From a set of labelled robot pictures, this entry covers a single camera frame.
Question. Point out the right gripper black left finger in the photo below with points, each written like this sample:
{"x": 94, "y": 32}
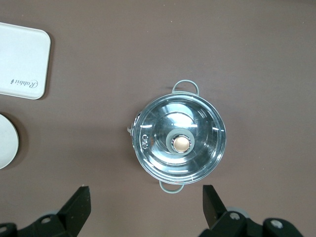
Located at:
{"x": 74, "y": 212}

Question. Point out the white rectangular tray Rabbit print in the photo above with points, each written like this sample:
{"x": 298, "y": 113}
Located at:
{"x": 22, "y": 61}

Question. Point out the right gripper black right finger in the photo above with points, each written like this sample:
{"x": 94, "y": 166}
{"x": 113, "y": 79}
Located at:
{"x": 214, "y": 209}

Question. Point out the white round plate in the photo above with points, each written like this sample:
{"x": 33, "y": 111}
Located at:
{"x": 7, "y": 140}

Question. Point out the glass lid with grey knob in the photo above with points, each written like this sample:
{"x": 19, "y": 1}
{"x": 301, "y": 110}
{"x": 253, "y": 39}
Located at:
{"x": 202, "y": 138}

